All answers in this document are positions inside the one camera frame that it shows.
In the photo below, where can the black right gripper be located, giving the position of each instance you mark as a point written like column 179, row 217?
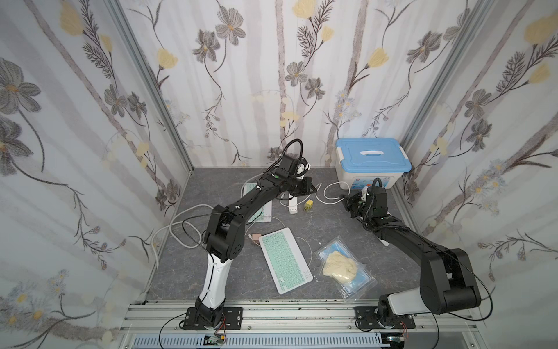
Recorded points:
column 354, row 206

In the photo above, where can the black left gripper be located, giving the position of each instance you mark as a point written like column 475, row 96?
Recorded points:
column 303, row 185

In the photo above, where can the yellow USB charger cube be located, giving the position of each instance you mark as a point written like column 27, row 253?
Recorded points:
column 308, row 205

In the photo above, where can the white power strip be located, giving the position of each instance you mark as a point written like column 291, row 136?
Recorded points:
column 293, row 205

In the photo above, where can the green keyboard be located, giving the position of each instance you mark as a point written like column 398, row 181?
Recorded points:
column 253, row 202
column 284, row 258

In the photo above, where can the pink USB charger end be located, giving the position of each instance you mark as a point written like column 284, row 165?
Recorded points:
column 255, row 238

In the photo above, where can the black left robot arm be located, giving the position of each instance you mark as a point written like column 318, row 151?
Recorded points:
column 226, row 229

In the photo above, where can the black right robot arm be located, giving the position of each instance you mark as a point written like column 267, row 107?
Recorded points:
column 447, row 282

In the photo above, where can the blue lid storage box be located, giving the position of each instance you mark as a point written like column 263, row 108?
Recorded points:
column 361, row 160

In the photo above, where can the bag of gloves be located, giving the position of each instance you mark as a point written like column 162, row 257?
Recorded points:
column 339, row 264

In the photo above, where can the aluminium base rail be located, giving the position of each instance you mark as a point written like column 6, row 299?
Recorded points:
column 302, row 316

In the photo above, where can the white ribbed cable duct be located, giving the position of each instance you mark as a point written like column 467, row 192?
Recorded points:
column 262, row 340

